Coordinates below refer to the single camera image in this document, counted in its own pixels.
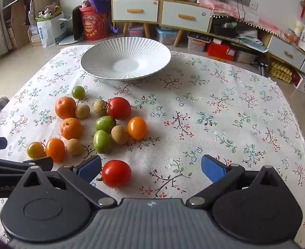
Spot white drawer orange handle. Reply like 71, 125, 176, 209
161, 1, 212, 33
112, 0, 159, 22

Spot stack of papers and bags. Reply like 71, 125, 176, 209
231, 30, 269, 53

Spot red printed bucket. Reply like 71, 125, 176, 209
79, 6, 110, 41

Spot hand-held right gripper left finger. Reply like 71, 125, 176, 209
20, 155, 117, 208

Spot grey plush toys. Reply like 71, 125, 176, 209
37, 5, 63, 19

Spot red box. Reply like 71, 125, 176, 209
206, 41, 236, 62

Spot clear storage box blue lid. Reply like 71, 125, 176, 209
156, 27, 179, 46

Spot tan longan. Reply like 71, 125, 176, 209
75, 104, 91, 119
111, 125, 129, 145
93, 99, 108, 116
66, 138, 84, 155

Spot jar with orange contents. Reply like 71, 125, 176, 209
284, 30, 298, 44

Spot pink cloth with pompoms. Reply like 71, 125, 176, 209
196, 0, 282, 35

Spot red tomato with green stem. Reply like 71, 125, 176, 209
97, 160, 132, 188

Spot yellow egg carton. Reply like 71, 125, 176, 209
269, 62, 293, 84

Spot small round green tomato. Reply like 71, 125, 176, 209
72, 85, 86, 100

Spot orange mandarin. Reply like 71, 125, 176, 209
60, 118, 83, 140
55, 96, 77, 120

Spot white ribbed plate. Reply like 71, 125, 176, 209
80, 37, 172, 81

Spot yellow cherry tomato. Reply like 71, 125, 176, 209
27, 141, 45, 159

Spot black panel on white base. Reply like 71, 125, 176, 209
59, 5, 85, 45

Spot clear storage box orange latch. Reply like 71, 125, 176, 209
187, 32, 211, 52

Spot floral tablecloth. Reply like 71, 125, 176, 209
0, 44, 305, 249

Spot clear storage box pink contents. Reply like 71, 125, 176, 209
128, 26, 145, 38

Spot white paper shopping bag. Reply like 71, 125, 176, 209
35, 12, 73, 48

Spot white printed box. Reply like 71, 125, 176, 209
292, 71, 305, 95

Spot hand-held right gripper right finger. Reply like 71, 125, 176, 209
186, 154, 281, 209

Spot red tomato with dry calyx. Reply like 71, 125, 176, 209
104, 97, 132, 120

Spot black bag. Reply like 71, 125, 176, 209
212, 21, 238, 38

